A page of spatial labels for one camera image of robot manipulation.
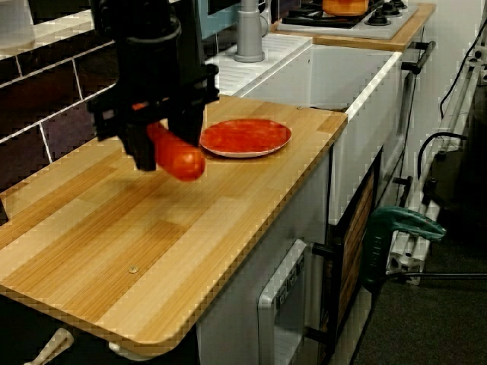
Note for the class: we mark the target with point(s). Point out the orange toy pot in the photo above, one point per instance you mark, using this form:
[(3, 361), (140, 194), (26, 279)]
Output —
[(344, 7)]

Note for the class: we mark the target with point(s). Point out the silver aluminium frame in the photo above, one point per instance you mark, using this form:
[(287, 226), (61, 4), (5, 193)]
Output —
[(405, 262)]

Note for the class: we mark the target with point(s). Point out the black bag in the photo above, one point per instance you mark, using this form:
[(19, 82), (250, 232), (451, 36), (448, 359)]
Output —
[(473, 163)]

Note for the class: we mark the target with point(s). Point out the white plastic hook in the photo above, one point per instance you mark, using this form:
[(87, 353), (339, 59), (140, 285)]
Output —
[(125, 351)]

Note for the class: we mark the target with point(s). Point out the red toy sausage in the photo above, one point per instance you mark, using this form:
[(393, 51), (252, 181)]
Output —
[(182, 163)]

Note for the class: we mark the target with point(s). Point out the white labelled container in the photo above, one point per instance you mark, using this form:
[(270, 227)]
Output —
[(15, 23)]

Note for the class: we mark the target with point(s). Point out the white toy kitchen cabinet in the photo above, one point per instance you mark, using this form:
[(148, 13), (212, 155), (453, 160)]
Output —
[(236, 327)]

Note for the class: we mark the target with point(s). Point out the brown wicker basket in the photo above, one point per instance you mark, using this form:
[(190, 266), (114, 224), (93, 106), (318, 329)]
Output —
[(355, 235)]

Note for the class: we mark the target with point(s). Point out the dark tile backsplash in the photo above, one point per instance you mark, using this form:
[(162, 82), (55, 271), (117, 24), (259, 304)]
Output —
[(38, 87)]

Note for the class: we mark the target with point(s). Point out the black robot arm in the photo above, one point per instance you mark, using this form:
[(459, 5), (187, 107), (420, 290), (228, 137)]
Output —
[(133, 15)]

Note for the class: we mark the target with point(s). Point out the black metal basket frame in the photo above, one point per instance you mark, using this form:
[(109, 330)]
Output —
[(333, 285)]

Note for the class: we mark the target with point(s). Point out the green bar clamp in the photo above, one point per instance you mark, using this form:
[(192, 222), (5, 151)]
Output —
[(380, 243)]

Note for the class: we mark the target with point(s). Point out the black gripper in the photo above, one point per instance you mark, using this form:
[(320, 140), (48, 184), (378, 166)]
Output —
[(152, 76)]

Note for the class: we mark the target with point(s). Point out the black burner grate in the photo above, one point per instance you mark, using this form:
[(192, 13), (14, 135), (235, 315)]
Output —
[(323, 19)]

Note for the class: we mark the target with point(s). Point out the grey toy stove plate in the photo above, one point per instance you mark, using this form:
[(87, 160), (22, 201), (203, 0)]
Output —
[(399, 26)]

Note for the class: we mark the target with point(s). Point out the narrow black upright panel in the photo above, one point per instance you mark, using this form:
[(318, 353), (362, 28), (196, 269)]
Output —
[(3, 213)]

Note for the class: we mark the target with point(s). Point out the white toy sink unit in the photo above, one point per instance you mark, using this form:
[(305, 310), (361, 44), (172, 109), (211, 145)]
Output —
[(365, 125)]

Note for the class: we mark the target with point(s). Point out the white kitchen shelf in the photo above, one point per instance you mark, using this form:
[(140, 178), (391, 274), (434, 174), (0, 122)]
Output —
[(57, 26)]

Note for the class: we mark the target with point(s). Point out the red round plate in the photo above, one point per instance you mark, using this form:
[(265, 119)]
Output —
[(247, 138)]

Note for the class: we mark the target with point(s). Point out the black stove knob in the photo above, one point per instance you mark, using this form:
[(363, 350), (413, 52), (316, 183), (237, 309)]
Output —
[(377, 18), (392, 8)]

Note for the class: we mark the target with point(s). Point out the white appliance front panel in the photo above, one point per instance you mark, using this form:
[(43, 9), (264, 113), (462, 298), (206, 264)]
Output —
[(266, 304)]

